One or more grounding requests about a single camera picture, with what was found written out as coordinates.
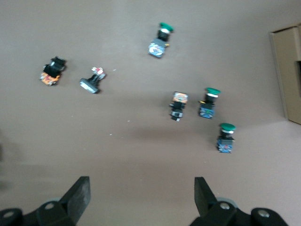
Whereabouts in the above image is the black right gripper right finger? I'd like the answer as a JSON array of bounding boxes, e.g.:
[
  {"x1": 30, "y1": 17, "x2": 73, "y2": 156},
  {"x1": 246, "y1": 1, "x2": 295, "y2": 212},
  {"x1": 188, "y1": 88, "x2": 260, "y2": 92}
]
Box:
[{"x1": 190, "y1": 176, "x2": 289, "y2": 226}]

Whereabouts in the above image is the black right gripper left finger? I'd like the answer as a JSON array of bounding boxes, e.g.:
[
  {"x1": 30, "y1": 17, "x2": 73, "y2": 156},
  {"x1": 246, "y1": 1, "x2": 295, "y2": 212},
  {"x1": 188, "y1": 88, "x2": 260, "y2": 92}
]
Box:
[{"x1": 0, "y1": 176, "x2": 91, "y2": 226}]

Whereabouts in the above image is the green mushroom push button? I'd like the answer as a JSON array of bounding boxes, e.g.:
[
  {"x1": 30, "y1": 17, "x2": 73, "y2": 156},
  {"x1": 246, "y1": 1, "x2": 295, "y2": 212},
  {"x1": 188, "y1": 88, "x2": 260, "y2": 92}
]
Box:
[
  {"x1": 198, "y1": 87, "x2": 222, "y2": 120},
  {"x1": 216, "y1": 122, "x2": 237, "y2": 153},
  {"x1": 148, "y1": 22, "x2": 175, "y2": 58}
]

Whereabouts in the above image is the black square button red stem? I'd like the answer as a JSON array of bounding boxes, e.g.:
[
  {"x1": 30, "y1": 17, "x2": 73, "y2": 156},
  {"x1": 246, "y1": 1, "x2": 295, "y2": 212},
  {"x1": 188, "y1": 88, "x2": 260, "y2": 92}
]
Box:
[{"x1": 79, "y1": 66, "x2": 106, "y2": 94}]

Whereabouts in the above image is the brown cardboard box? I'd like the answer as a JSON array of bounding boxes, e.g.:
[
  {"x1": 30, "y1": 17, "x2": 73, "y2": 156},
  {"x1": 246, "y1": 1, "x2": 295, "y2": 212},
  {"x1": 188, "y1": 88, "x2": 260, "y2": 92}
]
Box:
[{"x1": 269, "y1": 22, "x2": 301, "y2": 125}]

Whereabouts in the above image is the black knob switch orange block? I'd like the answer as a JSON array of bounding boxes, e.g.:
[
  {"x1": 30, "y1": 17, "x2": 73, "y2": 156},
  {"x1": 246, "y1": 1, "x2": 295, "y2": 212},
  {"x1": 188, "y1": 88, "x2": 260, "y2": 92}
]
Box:
[{"x1": 39, "y1": 56, "x2": 67, "y2": 87}]

